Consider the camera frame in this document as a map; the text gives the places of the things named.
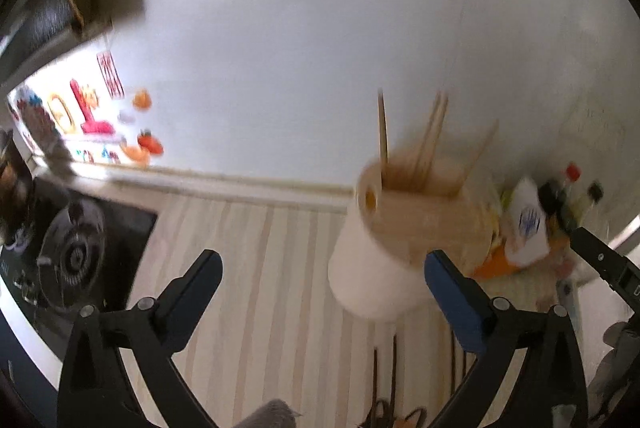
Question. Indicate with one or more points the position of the beige cylindrical utensil holder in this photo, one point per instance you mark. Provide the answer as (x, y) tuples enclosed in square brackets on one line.
[(376, 269)]

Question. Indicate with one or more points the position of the black gas stove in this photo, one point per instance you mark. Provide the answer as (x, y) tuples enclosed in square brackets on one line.
[(75, 250)]

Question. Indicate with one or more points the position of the black cap soy bottle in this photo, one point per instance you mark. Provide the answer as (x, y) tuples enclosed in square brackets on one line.
[(587, 201)]

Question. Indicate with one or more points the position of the grey slipper left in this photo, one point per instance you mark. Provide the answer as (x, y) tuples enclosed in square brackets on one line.
[(273, 414)]

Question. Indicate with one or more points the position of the colourful wall stickers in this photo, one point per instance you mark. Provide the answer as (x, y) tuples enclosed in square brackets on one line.
[(78, 108)]

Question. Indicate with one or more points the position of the white seasoning packet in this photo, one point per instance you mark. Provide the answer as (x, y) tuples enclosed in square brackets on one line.
[(525, 222)]

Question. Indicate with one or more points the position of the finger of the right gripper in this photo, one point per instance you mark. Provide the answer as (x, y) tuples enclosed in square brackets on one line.
[(621, 274)]

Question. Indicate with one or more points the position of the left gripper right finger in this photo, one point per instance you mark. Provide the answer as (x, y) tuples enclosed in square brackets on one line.
[(489, 329)]

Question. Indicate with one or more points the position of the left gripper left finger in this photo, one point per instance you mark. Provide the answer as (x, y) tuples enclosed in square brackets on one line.
[(157, 333)]

